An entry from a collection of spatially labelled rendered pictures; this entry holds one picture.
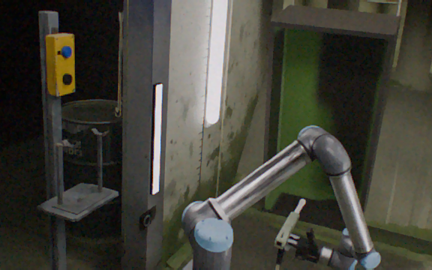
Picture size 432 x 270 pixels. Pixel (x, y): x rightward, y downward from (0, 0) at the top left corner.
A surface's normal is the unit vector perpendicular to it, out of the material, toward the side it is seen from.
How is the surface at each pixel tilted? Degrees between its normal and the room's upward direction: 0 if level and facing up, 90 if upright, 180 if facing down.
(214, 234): 5
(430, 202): 57
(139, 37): 90
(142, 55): 90
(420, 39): 90
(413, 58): 90
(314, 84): 102
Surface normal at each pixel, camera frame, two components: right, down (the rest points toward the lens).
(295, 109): -0.40, 0.45
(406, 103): -0.31, -0.29
